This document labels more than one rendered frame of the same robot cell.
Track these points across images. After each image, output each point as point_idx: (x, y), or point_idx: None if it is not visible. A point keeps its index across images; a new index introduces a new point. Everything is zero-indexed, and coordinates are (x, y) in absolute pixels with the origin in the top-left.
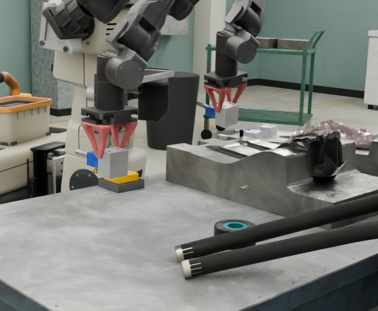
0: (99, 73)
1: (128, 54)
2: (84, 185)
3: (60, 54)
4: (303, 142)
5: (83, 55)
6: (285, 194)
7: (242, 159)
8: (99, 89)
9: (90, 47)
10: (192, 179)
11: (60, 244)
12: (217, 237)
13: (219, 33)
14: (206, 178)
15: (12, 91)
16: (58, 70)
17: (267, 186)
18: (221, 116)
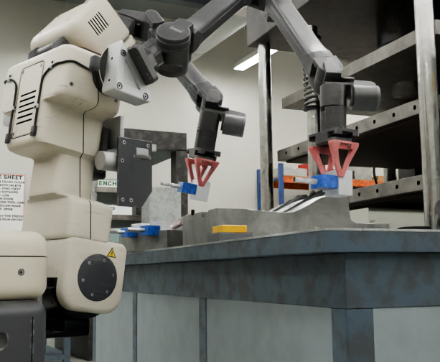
0: (340, 98)
1: (365, 83)
2: (98, 274)
3: (54, 113)
4: None
5: (82, 118)
6: (350, 226)
7: (308, 205)
8: (340, 112)
9: (118, 105)
10: (253, 235)
11: None
12: None
13: (208, 110)
14: (270, 230)
15: None
16: (51, 132)
17: (334, 223)
18: (204, 190)
